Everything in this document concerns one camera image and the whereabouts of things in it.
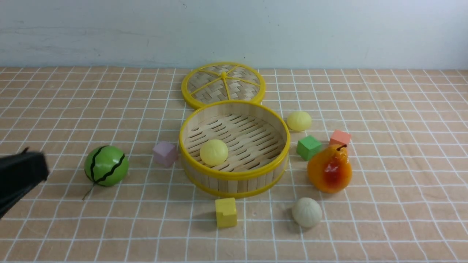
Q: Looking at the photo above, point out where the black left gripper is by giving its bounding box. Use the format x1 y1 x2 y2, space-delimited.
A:
0 148 49 218

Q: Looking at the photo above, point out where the yellow bun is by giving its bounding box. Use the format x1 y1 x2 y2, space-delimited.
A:
200 139 229 166
286 111 312 132

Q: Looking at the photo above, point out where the white bun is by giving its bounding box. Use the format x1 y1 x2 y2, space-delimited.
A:
291 197 322 228

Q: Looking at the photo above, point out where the woven bamboo steamer lid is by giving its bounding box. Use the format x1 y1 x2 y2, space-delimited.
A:
181 62 266 109

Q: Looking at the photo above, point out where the bamboo steamer tray yellow rim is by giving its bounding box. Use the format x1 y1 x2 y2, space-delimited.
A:
179 100 291 198

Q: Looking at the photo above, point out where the green toy watermelon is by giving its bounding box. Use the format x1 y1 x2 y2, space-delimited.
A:
82 145 129 200

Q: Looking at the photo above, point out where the purple wooden cube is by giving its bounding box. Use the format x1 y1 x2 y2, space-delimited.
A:
153 141 178 167

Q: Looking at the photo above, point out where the yellow wooden cube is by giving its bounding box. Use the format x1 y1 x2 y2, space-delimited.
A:
215 198 237 228

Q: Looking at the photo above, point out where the green wooden cube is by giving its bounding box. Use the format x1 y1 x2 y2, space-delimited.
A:
296 135 322 161

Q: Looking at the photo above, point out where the orange toy pear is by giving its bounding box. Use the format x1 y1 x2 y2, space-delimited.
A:
307 144 353 194

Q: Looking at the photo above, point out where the pink wooden cube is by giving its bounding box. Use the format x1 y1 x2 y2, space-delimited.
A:
329 129 351 145

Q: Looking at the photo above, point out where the checkered orange tablecloth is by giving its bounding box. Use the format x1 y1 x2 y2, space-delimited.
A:
0 67 468 263

